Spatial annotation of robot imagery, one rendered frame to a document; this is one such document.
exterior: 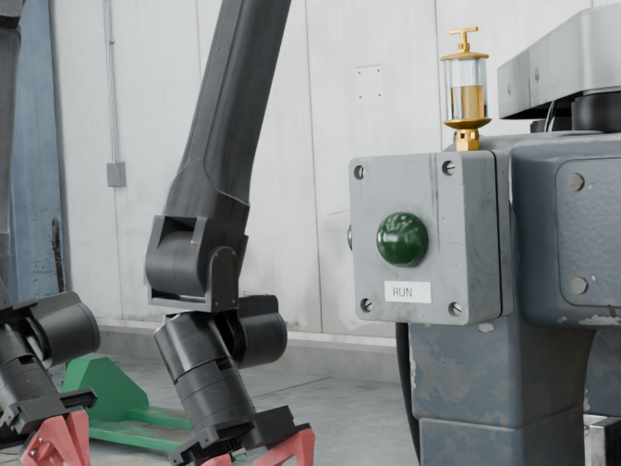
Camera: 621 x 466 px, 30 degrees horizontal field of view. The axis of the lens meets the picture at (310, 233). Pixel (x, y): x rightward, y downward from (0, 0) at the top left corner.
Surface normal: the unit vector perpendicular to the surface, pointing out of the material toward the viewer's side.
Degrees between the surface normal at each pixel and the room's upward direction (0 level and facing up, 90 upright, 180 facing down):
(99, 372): 75
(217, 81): 69
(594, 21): 90
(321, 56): 90
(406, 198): 90
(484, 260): 90
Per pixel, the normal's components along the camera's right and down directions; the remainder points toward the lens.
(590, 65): -0.91, 0.07
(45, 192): 0.76, 0.00
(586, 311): -0.63, 0.26
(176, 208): -0.59, -0.29
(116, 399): 0.72, -0.26
